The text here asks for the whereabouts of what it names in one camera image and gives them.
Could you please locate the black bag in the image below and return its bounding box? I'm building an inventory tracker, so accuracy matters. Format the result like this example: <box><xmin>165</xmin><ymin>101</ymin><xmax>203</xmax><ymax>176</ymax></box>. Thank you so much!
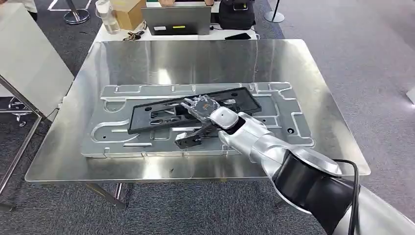
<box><xmin>217</xmin><ymin>0</ymin><xmax>257</xmax><ymax>31</ymax></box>

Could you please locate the white board on metal frame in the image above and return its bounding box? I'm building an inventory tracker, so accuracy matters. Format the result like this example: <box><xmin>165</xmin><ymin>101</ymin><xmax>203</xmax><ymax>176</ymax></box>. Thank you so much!
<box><xmin>0</xmin><ymin>2</ymin><xmax>75</xmax><ymax>213</ymax></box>

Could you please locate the grey laptop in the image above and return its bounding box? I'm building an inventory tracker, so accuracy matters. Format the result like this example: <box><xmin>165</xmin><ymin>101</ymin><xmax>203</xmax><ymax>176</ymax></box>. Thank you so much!
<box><xmin>141</xmin><ymin>5</ymin><xmax>212</xmax><ymax>36</ymax></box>

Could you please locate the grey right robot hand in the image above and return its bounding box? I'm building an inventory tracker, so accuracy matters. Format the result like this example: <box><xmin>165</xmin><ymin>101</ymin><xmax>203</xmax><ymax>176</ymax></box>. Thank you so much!
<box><xmin>180</xmin><ymin>95</ymin><xmax>223</xmax><ymax>122</ymax></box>

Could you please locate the white table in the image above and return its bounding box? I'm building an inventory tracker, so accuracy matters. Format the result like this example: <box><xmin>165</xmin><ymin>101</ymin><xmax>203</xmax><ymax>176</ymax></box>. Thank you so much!
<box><xmin>93</xmin><ymin>1</ymin><xmax>261</xmax><ymax>43</ymax></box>

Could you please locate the black phone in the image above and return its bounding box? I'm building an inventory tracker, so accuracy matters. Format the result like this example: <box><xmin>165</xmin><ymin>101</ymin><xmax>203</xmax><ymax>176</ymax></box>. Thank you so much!
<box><xmin>224</xmin><ymin>32</ymin><xmax>252</xmax><ymax>41</ymax></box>

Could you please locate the clear water bottle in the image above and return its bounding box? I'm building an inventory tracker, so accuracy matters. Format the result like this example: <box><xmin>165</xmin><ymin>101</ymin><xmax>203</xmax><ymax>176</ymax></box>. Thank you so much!
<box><xmin>94</xmin><ymin>0</ymin><xmax>121</xmax><ymax>35</ymax></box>

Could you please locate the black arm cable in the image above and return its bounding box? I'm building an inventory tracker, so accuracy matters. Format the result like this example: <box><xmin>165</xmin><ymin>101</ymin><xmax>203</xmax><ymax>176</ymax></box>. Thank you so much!
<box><xmin>333</xmin><ymin>158</ymin><xmax>361</xmax><ymax>235</ymax></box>

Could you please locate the brown cardboard box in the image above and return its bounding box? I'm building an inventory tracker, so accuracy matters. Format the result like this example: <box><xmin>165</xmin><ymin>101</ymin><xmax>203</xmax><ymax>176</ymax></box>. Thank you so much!
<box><xmin>110</xmin><ymin>0</ymin><xmax>147</xmax><ymax>31</ymax></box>

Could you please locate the round metal stanchion base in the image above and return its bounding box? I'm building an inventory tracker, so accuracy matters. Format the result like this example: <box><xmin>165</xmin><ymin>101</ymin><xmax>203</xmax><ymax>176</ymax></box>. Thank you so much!
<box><xmin>263</xmin><ymin>0</ymin><xmax>286</xmax><ymax>24</ymax></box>
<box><xmin>63</xmin><ymin>0</ymin><xmax>91</xmax><ymax>25</ymax></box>

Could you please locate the black plastic plate frame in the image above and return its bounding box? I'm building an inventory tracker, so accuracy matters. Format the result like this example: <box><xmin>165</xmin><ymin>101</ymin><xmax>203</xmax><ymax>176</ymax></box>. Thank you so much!
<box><xmin>127</xmin><ymin>86</ymin><xmax>263</xmax><ymax>136</ymax></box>

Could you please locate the steel table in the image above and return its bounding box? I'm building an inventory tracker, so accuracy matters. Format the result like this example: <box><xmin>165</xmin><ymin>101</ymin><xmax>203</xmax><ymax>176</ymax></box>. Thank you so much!
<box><xmin>24</xmin><ymin>39</ymin><xmax>371</xmax><ymax>210</ymax></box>

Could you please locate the chrome chair base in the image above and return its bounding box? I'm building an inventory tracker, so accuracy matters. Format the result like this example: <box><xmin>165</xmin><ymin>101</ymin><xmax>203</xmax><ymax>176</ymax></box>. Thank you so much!
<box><xmin>0</xmin><ymin>96</ymin><xmax>34</xmax><ymax>128</ymax></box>

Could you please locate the bunch of keys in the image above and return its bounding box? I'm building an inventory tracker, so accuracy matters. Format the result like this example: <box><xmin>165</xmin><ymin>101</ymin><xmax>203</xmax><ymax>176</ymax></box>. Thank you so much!
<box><xmin>122</xmin><ymin>29</ymin><xmax>146</xmax><ymax>42</ymax></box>

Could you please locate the grey metal fixture plate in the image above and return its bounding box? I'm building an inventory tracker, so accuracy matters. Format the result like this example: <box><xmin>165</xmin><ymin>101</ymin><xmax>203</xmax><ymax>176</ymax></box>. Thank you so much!
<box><xmin>80</xmin><ymin>81</ymin><xmax>316</xmax><ymax>159</ymax></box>

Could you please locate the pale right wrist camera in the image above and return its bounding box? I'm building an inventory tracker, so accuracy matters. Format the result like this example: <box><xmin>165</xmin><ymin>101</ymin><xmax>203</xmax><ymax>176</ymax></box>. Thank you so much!
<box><xmin>174</xmin><ymin>124</ymin><xmax>218</xmax><ymax>150</ymax></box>

